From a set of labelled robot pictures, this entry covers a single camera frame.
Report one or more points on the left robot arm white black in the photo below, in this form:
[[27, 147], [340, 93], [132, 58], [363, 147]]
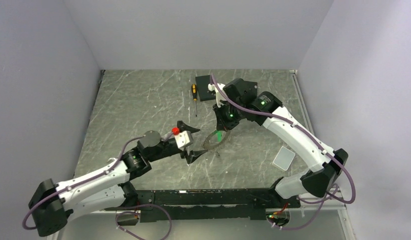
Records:
[[53, 205]]

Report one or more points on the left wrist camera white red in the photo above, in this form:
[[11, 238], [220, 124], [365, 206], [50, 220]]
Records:
[[183, 138]]

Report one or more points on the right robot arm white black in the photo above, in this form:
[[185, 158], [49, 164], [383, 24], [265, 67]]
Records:
[[240, 100]]

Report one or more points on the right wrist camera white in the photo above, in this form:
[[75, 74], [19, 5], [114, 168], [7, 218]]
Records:
[[220, 95]]

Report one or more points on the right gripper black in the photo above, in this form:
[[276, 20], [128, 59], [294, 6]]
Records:
[[222, 124]]

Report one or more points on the yellow black screwdriver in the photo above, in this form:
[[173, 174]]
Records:
[[194, 93]]

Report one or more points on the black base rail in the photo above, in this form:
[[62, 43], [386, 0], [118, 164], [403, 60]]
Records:
[[202, 204]]

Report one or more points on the black box left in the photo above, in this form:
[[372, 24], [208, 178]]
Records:
[[202, 83]]

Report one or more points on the white grey tablet device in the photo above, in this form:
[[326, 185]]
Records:
[[283, 158]]

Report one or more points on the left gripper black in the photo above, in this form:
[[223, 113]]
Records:
[[192, 155]]

